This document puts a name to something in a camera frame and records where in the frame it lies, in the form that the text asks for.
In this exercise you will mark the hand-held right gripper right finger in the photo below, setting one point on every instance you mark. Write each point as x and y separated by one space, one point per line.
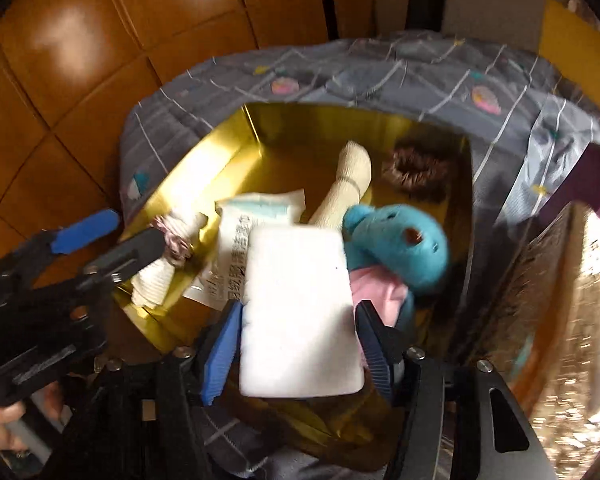
375 355

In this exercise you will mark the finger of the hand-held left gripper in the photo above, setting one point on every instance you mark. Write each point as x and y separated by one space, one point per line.
130 255
85 232

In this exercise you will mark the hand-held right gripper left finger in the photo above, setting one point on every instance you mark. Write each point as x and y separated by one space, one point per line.
220 355

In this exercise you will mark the white towel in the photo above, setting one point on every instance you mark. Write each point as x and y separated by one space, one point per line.
152 280

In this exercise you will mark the pink patterned scrunchie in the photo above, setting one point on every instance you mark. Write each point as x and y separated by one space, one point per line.
175 247

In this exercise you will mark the white sponge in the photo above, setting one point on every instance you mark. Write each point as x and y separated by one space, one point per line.
300 310

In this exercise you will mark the white wet wipe packet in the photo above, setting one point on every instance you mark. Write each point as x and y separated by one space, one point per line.
230 260

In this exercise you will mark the blue teddy bear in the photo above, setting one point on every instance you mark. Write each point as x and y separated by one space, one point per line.
395 245

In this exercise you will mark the beige sock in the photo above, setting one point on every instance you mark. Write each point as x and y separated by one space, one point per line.
350 170

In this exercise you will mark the brown scrunchie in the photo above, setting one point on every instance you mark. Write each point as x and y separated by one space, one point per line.
420 170

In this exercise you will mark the gold tin box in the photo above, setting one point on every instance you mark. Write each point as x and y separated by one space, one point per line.
300 130

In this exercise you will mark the person's left hand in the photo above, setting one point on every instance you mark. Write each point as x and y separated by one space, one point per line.
0 417

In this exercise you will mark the brown wooden wardrobe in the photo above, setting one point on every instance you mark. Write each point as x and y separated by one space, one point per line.
80 60

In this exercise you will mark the gold ornate tissue box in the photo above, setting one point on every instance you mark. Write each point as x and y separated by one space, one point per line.
555 310

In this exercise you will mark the grey checked quilt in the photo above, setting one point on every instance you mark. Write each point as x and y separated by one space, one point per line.
380 75

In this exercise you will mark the grey yellow blue headboard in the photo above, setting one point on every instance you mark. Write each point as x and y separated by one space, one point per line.
490 15

